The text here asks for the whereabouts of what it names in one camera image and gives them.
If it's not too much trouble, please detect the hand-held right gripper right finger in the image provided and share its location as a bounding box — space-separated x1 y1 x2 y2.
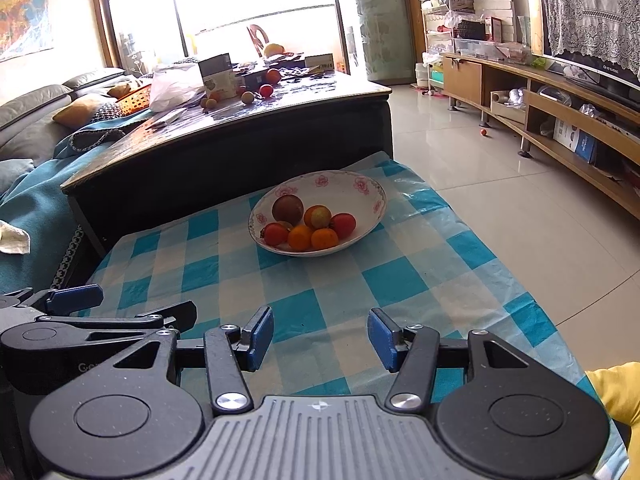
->
367 307 540 414

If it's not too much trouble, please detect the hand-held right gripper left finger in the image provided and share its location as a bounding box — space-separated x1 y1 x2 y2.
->
107 305 275 416

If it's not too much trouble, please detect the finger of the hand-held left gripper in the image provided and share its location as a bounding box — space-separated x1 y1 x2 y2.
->
44 301 198 335
15 284 104 317

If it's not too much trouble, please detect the small red tomato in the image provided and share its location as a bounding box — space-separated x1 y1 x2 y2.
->
260 222 289 247

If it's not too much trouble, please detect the large dark red tomato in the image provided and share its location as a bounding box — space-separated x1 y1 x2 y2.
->
271 194 305 226

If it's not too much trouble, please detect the mottled red yellow fruit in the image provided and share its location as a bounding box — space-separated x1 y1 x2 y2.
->
303 205 333 230

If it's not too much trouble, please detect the white floral plate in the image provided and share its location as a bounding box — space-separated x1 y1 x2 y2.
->
248 170 388 258

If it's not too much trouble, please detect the blue white checked tablecloth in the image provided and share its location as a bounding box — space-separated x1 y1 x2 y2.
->
75 150 632 480

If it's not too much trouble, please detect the white cloth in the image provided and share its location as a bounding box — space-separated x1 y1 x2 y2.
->
0 222 32 256

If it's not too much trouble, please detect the teal blanket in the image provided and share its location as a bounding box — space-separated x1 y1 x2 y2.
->
0 107 157 297

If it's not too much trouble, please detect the dark coffee table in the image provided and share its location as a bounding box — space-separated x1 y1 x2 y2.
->
60 67 394 261

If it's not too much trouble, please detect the yellow cushion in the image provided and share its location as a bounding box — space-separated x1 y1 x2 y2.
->
52 94 109 127

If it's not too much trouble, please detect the dark knitted cushion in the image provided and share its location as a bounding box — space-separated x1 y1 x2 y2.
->
92 102 124 122

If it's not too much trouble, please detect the grey sofa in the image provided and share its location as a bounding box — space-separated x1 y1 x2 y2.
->
0 67 128 173

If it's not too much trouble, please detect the orange plastic basket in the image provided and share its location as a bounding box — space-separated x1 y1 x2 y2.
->
117 85 154 114

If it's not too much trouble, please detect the white plastic bag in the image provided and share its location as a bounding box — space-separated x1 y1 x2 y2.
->
149 62 207 112

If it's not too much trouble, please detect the person's yellow clothing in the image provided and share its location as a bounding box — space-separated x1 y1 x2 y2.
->
585 362 640 427

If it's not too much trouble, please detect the grey cardboard box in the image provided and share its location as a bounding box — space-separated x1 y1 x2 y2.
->
197 53 239 101

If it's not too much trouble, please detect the wooden tv cabinet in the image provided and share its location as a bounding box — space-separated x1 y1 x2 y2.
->
442 52 640 222

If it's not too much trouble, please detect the open cardboard box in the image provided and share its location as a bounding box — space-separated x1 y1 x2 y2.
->
490 90 529 124

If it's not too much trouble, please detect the blue white box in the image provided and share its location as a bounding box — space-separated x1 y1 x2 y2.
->
552 117 599 164

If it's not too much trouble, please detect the white shelf trolley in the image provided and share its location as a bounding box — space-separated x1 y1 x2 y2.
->
421 5 452 92

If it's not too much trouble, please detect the wooden chair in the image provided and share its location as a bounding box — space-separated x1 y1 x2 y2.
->
246 24 272 59

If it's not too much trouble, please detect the television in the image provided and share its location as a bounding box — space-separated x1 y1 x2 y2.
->
522 0 640 107

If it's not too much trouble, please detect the stack of white boxes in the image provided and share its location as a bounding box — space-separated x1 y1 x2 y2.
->
469 0 517 42

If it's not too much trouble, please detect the white lace cover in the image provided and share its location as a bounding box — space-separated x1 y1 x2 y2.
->
537 0 640 62

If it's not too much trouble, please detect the wall map poster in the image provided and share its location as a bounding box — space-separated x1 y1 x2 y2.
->
0 0 54 64

